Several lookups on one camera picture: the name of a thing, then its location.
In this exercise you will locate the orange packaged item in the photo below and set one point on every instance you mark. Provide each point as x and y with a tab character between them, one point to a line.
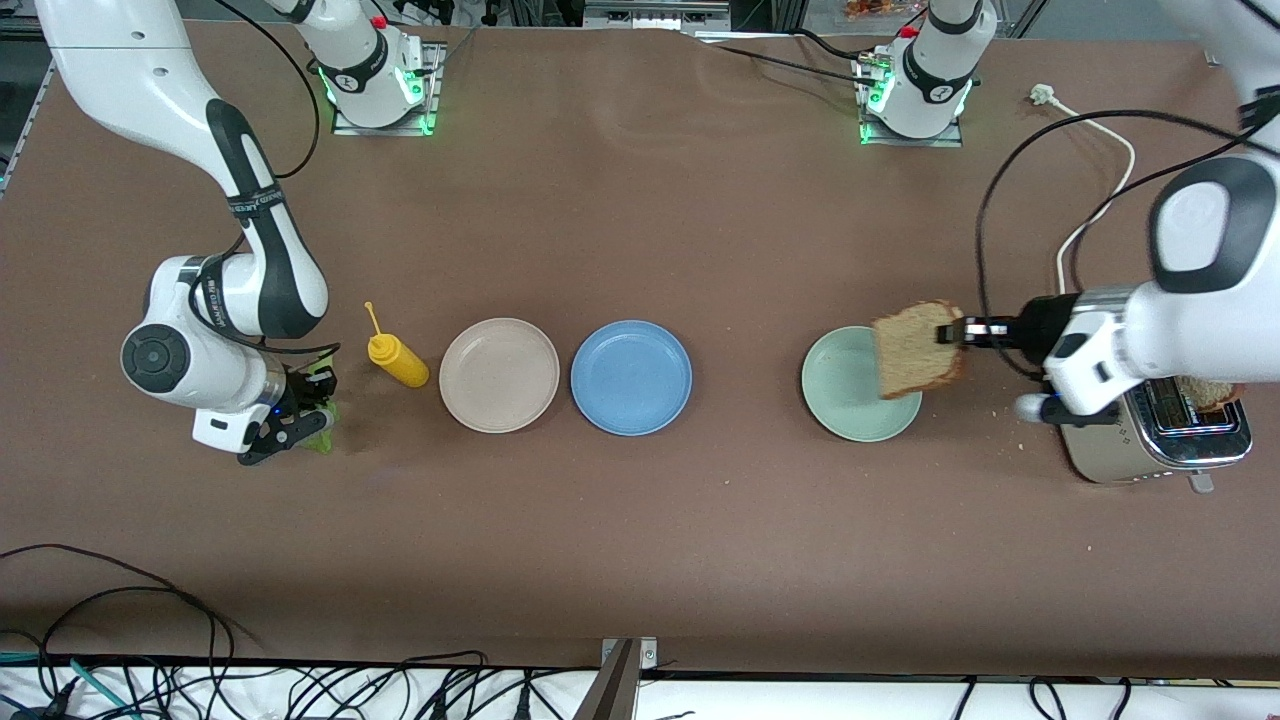
875	8

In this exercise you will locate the green lettuce leaf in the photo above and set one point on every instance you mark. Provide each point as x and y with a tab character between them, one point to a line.
322	437

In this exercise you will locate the blue round plate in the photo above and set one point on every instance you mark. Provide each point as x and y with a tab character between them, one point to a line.
631	378

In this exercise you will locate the grey metal camera post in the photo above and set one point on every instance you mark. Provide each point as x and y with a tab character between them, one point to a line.
615	690

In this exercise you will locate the aluminium frame rail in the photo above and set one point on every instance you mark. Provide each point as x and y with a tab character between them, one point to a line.
25	130

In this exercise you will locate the beige chrome toaster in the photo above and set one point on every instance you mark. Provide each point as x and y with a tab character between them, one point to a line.
1150	450

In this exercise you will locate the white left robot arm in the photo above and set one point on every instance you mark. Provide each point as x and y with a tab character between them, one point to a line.
1200	300

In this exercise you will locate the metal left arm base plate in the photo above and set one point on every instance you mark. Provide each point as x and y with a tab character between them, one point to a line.
910	142

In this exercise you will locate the beige round plate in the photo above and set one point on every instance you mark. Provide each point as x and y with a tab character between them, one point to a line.
498	375

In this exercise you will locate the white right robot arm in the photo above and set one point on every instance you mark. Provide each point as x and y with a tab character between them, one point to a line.
130	70

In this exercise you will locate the silver power strip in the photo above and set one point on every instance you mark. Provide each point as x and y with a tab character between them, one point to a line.
655	15

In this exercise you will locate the brown bread slice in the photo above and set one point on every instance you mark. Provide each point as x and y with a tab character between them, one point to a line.
910	355
1210	392

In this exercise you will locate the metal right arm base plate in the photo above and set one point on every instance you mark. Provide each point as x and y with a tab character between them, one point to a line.
433	85

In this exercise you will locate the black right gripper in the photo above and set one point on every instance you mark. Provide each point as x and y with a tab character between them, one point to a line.
301	390

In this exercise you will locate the yellow mustard squeeze bottle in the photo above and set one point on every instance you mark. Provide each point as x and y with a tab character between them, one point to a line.
400	362

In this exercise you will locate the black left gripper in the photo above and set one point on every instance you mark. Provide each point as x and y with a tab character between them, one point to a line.
1040	324

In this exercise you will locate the pale green round plate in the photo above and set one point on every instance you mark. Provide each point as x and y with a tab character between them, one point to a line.
840	400

